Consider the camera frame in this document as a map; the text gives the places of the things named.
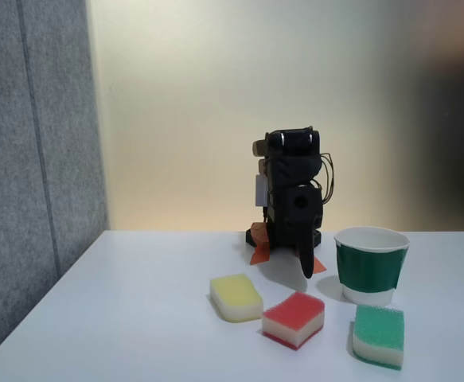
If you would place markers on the green and white sponge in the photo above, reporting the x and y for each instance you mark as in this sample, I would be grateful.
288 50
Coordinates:
379 336

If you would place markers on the white green paper cup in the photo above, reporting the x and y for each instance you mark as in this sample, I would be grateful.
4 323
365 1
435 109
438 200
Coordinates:
369 270

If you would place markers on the grey felt wall panel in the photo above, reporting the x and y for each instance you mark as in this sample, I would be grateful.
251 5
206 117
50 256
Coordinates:
28 159

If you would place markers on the yellow and white sponge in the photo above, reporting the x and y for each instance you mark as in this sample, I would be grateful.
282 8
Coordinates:
235 298

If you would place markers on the red and white sponge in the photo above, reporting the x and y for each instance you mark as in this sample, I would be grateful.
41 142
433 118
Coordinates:
293 320

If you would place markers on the white controller box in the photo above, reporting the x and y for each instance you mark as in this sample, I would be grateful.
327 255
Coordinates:
261 191

